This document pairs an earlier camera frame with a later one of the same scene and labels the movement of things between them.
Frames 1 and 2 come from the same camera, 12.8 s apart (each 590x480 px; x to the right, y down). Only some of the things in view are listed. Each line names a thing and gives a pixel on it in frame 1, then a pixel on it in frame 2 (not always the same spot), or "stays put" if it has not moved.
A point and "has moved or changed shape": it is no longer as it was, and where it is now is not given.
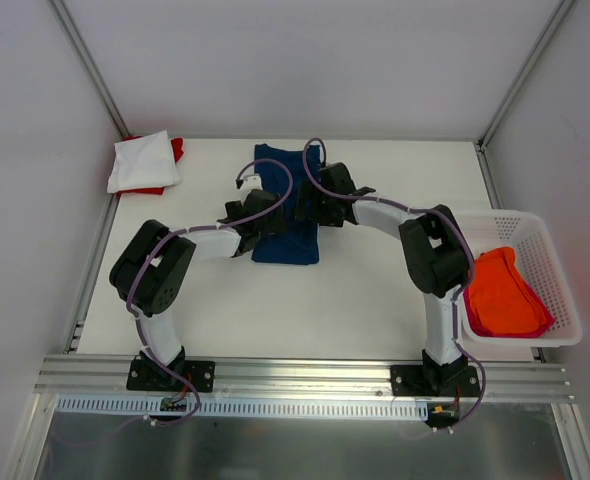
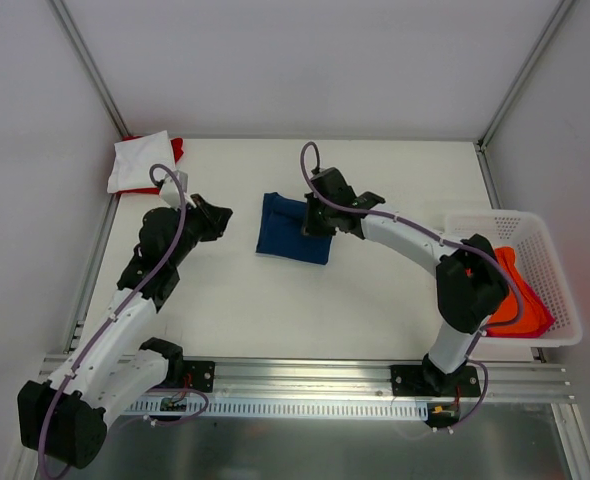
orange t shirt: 500,300 stays put
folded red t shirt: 177,144 stays put
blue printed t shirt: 291,240 has moved or changed shape
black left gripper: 273,220 → 207,219
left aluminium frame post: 89,66 stays put
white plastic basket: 527,236 stays put
